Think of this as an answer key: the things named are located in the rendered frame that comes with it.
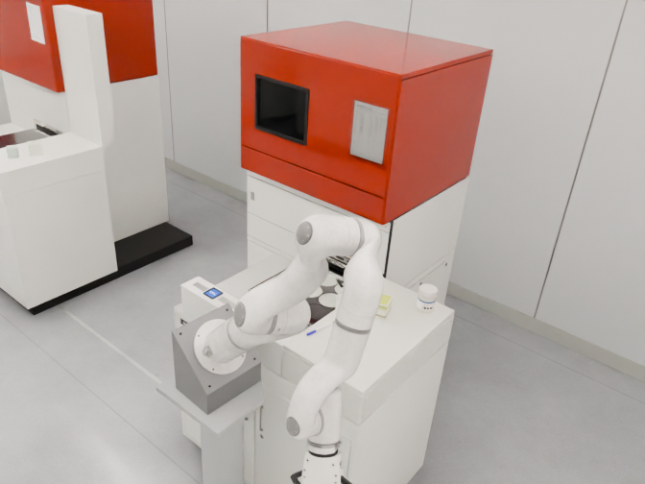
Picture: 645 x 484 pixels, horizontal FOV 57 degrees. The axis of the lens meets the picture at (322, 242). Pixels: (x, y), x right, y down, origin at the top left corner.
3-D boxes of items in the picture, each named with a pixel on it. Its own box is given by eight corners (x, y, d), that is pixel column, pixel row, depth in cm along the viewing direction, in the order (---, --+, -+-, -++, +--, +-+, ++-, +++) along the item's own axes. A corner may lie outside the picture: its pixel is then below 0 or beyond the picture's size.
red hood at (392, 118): (337, 133, 330) (346, 20, 301) (469, 175, 287) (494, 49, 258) (239, 167, 278) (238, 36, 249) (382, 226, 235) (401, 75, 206)
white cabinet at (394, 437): (272, 379, 331) (274, 254, 292) (420, 477, 281) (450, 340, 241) (180, 447, 287) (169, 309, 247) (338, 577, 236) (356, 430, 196)
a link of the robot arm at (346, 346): (335, 337, 131) (299, 450, 140) (379, 327, 143) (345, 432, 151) (307, 319, 137) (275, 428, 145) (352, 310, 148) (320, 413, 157)
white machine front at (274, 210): (250, 237, 303) (250, 163, 284) (382, 302, 260) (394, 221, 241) (246, 239, 301) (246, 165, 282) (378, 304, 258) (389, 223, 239)
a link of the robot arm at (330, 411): (322, 448, 144) (346, 438, 150) (323, 395, 143) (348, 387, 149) (298, 438, 149) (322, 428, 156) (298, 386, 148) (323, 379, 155)
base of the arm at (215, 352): (207, 383, 194) (231, 370, 180) (184, 330, 197) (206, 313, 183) (253, 362, 206) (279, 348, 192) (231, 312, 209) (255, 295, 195)
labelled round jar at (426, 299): (421, 301, 237) (425, 280, 233) (437, 308, 234) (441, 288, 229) (412, 308, 232) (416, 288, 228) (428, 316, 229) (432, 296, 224)
